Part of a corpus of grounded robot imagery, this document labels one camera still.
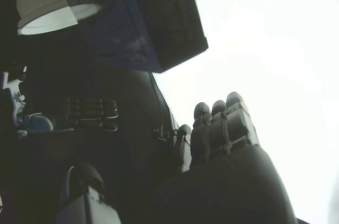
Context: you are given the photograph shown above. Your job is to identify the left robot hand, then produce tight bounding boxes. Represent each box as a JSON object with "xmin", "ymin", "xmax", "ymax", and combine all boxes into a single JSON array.
[{"xmin": 57, "ymin": 91, "xmax": 297, "ymax": 224}]

